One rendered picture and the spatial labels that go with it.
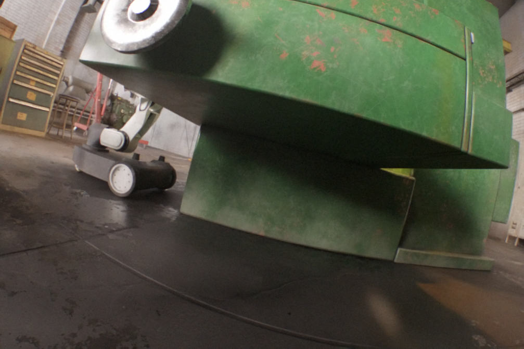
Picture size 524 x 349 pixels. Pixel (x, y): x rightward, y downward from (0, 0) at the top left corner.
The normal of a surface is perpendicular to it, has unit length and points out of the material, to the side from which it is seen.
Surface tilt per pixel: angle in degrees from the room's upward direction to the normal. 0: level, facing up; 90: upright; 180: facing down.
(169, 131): 90
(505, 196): 90
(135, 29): 74
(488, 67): 90
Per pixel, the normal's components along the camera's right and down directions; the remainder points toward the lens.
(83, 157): -0.40, -0.14
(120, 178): -0.07, -0.06
